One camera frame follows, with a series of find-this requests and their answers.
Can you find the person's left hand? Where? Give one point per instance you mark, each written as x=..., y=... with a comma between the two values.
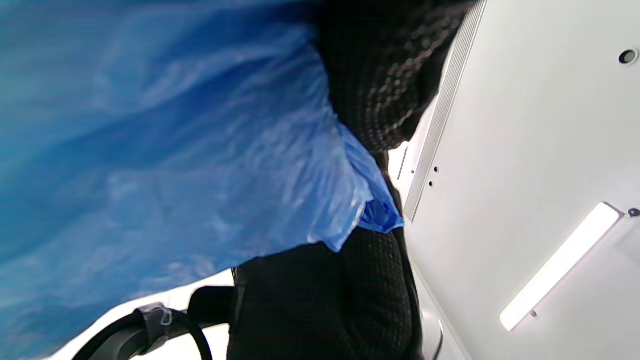
x=325, y=310

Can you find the long ceiling light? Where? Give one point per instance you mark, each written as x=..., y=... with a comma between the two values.
x=560, y=265

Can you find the round ceiling downlight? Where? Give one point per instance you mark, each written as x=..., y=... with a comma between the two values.
x=627, y=56

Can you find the linear ceiling air vent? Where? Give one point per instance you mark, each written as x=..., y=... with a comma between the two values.
x=445, y=110

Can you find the blue plastic bag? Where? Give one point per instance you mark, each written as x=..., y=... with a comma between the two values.
x=150, y=150

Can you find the black and white handheld controller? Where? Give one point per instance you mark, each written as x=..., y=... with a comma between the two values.
x=150, y=325

